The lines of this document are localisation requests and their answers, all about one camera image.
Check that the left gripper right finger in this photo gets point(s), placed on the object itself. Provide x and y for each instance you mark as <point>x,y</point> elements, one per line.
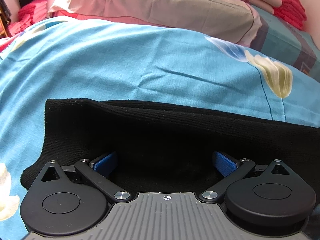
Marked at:
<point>232,170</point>

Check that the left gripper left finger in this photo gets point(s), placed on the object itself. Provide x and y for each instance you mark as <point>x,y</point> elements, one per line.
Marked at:
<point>96,172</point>

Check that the black knit pants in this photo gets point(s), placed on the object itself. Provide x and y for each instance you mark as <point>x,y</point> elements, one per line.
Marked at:
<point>165,147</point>

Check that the blue floral bed sheet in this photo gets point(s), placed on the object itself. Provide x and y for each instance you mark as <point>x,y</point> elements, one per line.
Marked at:
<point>65,58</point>

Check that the teal grey checked pillow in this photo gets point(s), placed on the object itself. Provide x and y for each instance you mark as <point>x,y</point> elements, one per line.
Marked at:
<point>283,42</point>

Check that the beige pink pillow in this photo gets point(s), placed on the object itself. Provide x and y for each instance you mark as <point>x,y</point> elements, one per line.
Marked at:
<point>231,20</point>

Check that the pink folded clothes pile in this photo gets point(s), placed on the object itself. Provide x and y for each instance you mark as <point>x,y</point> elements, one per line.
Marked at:
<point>28,15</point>

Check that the red folded clothes stack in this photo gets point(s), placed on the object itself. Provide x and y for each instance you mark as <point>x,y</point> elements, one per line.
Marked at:
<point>292,12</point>

